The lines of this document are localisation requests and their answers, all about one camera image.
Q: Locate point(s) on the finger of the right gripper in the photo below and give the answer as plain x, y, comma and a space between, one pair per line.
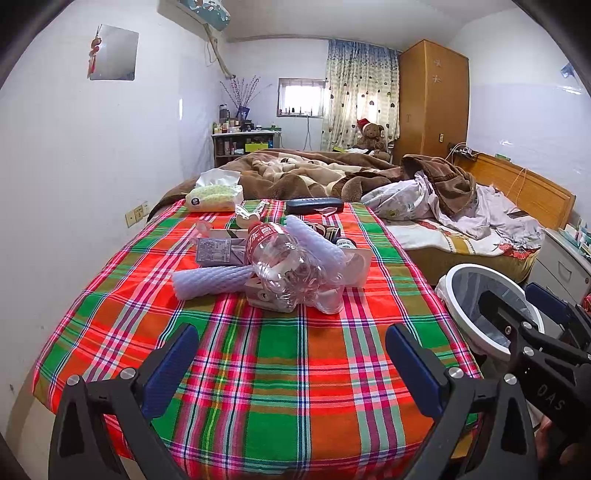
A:
567, 321
523, 333

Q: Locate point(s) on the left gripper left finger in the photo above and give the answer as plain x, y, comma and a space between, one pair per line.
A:
81, 447

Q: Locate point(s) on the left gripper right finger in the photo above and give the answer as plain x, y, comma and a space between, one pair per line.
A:
481, 427

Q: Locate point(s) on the purple milk carton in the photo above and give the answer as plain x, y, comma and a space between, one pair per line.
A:
215, 252

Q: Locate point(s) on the crushed clear plastic bottle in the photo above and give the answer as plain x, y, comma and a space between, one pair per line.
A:
290, 270

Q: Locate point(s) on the printed snack wrapper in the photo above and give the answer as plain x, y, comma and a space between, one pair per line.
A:
246, 219

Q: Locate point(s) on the person right hand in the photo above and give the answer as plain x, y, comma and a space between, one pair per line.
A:
556, 458

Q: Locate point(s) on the grey drawer cabinet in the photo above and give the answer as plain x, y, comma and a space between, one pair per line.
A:
561, 269

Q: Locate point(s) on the mattress with floral sheet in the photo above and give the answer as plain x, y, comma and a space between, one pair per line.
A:
435, 249

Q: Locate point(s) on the white floral duvet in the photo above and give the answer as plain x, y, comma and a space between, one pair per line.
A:
487, 209

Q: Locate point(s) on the wooden headboard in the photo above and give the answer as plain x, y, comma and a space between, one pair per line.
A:
543, 199

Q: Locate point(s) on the plaid red green cloth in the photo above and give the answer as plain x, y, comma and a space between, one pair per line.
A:
268, 395

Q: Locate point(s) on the dark blue glasses case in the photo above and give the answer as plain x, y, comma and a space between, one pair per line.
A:
310, 206

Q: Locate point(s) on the brown teddy bear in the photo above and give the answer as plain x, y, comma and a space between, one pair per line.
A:
372, 139

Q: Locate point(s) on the wooden wardrobe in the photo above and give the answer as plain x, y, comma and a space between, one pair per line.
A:
434, 100

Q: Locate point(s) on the green tissue pack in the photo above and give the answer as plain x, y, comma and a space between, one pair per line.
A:
216, 190

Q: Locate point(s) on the patterned curtain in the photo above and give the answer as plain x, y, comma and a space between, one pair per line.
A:
363, 82

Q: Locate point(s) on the brown fleece blanket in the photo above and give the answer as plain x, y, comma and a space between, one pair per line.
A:
283, 174

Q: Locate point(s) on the small window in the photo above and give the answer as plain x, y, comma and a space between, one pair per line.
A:
300, 97

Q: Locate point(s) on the cluttered shelf unit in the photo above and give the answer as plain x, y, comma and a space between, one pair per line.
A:
230, 140

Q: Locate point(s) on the dried branch vase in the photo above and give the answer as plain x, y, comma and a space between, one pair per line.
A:
241, 91

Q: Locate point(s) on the wall power outlet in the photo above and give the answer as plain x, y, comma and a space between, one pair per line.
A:
135, 215

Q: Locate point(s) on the silver wall poster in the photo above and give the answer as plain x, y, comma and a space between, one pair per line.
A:
112, 55

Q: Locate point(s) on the wall air conditioner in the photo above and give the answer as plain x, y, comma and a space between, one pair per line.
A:
210, 13

